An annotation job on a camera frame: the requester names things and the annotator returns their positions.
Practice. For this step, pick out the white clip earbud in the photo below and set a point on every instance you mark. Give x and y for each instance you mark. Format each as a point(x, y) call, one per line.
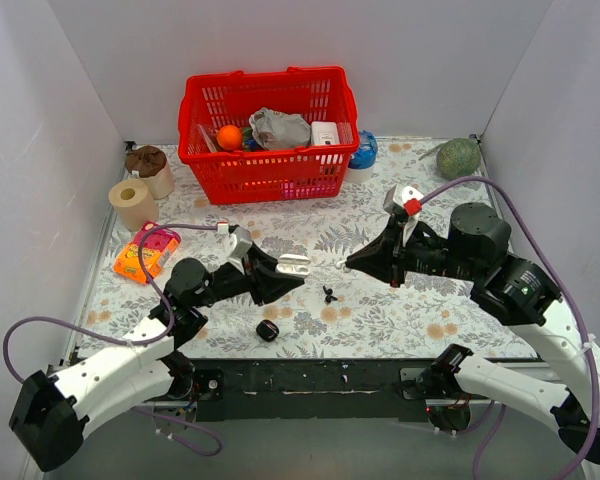
point(341, 265)

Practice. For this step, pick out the floral patterned table mat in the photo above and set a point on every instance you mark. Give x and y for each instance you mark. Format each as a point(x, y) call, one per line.
point(369, 319)

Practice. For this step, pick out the black earbud charging case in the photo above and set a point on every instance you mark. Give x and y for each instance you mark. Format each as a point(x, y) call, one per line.
point(267, 330)

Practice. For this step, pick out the white small box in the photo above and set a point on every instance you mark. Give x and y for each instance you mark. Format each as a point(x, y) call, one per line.
point(324, 133)

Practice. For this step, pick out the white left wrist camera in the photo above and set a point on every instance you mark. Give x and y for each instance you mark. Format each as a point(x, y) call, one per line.
point(237, 243)

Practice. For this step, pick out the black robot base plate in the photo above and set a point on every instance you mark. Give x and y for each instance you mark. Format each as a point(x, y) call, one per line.
point(263, 389)

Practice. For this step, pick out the orange fruit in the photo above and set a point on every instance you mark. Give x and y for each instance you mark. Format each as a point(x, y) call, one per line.
point(229, 138)

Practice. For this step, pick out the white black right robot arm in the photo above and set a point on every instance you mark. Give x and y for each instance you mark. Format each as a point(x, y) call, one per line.
point(519, 295)

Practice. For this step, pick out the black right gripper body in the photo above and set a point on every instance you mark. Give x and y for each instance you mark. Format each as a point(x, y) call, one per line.
point(395, 255)

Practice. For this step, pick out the crumpled grey paper bag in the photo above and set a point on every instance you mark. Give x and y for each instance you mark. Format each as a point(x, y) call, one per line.
point(275, 130)

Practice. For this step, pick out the green netted melon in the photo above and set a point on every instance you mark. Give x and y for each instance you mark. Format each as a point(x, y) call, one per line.
point(455, 158)

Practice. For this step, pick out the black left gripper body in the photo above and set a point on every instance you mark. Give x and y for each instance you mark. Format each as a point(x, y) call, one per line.
point(253, 273)

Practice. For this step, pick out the brown topped paper roll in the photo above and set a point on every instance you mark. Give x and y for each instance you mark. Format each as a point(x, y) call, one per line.
point(150, 165)

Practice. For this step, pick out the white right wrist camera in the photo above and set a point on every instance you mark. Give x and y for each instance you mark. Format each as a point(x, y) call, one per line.
point(404, 203)

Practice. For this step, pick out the orange pink candy box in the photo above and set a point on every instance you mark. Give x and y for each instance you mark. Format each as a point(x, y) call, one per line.
point(157, 248)

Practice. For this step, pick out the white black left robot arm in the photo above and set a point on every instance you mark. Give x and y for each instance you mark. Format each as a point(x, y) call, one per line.
point(54, 414)

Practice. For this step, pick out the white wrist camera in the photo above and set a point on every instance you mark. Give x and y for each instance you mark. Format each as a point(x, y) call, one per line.
point(404, 203)
point(237, 243)

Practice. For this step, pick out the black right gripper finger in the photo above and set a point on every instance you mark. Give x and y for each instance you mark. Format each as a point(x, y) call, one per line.
point(377, 252)
point(378, 270)

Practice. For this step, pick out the white earbud charging case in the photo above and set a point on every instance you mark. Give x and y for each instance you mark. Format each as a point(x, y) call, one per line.
point(294, 265)

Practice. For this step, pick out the beige toilet paper roll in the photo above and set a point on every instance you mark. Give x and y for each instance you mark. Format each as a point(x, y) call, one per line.
point(133, 203)

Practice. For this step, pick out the red plastic shopping basket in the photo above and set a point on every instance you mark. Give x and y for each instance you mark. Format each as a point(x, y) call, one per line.
point(253, 174)

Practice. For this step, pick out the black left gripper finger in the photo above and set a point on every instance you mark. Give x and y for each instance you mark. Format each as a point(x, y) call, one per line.
point(259, 261)
point(271, 286)

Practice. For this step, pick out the blue white wipes canister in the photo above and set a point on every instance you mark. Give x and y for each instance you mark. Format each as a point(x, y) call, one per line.
point(361, 165)

